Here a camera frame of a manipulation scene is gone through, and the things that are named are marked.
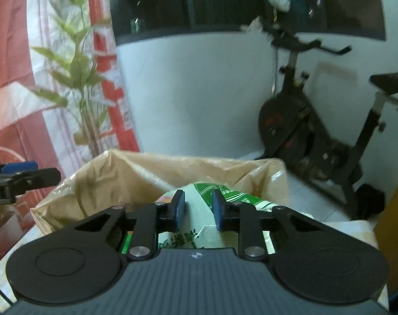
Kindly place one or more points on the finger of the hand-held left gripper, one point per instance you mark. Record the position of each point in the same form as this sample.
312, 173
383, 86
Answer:
35, 178
19, 166

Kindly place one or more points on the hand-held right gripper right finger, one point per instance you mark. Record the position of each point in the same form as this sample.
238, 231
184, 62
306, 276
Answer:
217, 210

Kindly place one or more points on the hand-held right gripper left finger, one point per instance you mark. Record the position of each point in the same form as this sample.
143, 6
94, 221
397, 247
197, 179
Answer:
178, 210

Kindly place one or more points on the green and white plastic bag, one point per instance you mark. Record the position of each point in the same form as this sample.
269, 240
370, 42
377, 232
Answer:
199, 223

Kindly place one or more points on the red and white curtain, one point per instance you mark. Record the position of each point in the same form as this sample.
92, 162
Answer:
12, 72

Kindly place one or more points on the black exercise bike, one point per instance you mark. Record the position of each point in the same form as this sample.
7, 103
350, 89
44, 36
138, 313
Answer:
290, 128

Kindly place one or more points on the green artificial plant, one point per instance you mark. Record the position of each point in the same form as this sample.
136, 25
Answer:
79, 69

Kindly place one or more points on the black floor object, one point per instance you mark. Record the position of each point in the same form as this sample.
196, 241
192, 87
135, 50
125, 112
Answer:
371, 200

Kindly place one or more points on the brown wooden door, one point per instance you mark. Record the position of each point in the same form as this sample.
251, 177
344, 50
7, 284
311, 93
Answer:
394, 210

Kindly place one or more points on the dark window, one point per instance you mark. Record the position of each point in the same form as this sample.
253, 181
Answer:
218, 0

